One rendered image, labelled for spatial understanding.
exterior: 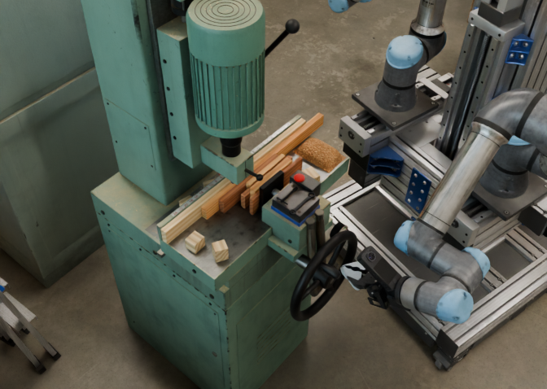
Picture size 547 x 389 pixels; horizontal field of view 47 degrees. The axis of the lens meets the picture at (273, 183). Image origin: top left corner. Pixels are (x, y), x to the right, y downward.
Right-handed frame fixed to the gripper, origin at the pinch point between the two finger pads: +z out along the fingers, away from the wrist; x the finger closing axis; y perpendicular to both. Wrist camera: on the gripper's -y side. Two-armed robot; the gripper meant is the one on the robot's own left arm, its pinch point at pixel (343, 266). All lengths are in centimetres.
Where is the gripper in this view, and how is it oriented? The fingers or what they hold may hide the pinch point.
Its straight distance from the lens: 166.3
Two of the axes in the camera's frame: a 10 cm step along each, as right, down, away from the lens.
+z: -6.4, -1.2, 7.6
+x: 6.6, -5.9, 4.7
